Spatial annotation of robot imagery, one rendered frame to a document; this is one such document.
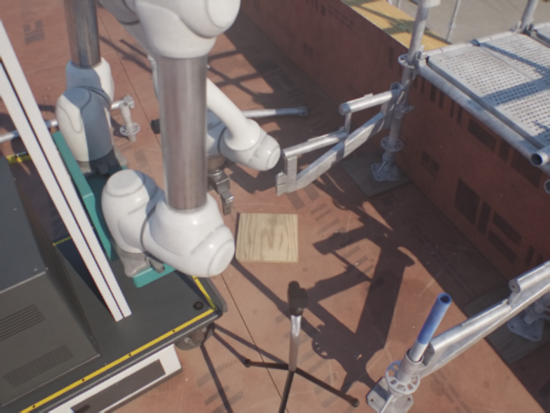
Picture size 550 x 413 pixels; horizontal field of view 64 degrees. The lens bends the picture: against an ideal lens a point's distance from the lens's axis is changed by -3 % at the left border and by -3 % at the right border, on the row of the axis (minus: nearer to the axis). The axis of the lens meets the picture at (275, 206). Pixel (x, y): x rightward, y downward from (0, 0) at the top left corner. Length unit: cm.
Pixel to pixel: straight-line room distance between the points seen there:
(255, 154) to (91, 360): 92
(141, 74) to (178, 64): 280
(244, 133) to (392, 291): 124
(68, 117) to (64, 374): 85
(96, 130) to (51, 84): 224
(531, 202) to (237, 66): 237
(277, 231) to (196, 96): 147
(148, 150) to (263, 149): 174
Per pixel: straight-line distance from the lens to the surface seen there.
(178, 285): 180
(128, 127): 293
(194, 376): 197
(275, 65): 364
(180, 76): 90
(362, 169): 268
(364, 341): 204
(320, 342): 201
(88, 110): 158
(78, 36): 167
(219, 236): 111
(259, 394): 191
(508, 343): 221
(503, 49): 252
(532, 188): 211
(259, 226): 234
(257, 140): 123
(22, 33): 475
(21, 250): 138
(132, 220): 120
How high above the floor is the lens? 180
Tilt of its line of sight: 47 degrees down
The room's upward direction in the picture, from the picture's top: straight up
